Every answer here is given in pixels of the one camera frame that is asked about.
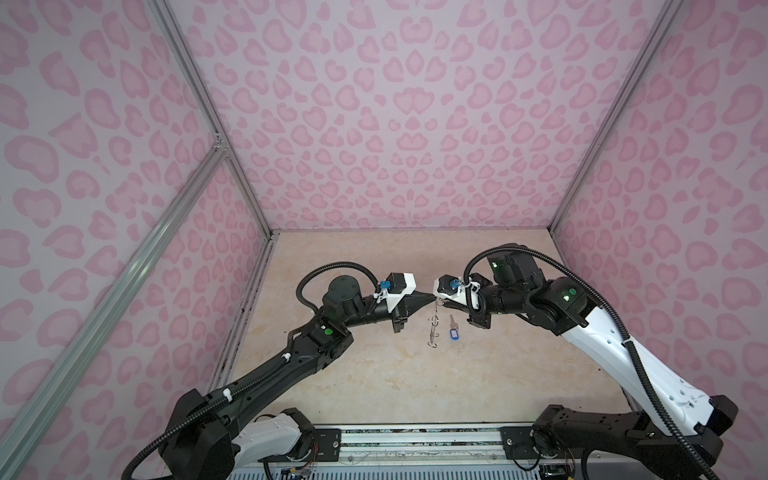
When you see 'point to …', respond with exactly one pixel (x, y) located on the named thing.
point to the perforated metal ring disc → (434, 323)
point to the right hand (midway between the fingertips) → (449, 297)
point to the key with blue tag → (454, 334)
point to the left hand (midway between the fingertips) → (435, 293)
